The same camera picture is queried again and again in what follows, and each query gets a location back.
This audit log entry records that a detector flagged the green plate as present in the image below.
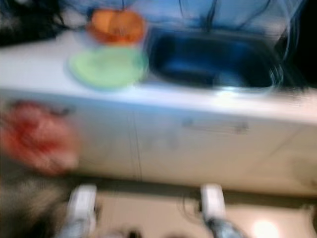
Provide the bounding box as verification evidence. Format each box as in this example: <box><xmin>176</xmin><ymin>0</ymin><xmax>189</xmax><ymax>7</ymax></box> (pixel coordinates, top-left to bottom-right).
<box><xmin>68</xmin><ymin>46</ymin><xmax>149</xmax><ymax>91</ymax></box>

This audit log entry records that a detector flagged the red plastic bag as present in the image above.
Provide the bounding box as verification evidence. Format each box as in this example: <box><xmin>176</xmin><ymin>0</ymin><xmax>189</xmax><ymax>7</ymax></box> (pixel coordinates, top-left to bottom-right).
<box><xmin>0</xmin><ymin>99</ymin><xmax>80</xmax><ymax>177</ymax></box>

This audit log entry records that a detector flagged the orange bowl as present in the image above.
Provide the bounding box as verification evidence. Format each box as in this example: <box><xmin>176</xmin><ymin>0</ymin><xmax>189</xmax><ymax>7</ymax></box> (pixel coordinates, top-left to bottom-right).
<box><xmin>87</xmin><ymin>9</ymin><xmax>147</xmax><ymax>46</ymax></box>

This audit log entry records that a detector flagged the white sink counter cabinet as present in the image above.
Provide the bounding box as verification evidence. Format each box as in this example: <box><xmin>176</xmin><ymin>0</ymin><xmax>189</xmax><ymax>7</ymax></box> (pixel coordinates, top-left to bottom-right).
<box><xmin>0</xmin><ymin>35</ymin><xmax>317</xmax><ymax>196</ymax></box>

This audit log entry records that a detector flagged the stainless steel sink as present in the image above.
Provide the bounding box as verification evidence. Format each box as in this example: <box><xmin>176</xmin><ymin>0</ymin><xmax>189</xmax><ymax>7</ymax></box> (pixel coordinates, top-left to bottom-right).
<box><xmin>144</xmin><ymin>25</ymin><xmax>285</xmax><ymax>95</ymax></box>

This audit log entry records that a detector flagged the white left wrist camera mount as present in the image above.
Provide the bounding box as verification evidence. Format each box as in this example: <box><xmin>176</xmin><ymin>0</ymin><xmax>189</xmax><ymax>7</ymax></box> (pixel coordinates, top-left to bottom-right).
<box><xmin>70</xmin><ymin>184</ymin><xmax>98</xmax><ymax>223</ymax></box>

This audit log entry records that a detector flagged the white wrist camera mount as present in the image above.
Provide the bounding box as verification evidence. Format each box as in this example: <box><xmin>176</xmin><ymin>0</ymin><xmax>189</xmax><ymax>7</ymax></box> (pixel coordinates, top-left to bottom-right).
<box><xmin>70</xmin><ymin>184</ymin><xmax>98</xmax><ymax>223</ymax></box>
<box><xmin>201</xmin><ymin>183</ymin><xmax>226</xmax><ymax>221</ymax></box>

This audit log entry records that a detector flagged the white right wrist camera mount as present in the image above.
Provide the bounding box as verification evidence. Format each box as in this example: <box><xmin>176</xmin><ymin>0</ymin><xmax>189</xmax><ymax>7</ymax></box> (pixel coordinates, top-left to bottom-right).
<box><xmin>201</xmin><ymin>183</ymin><xmax>226</xmax><ymax>221</ymax></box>

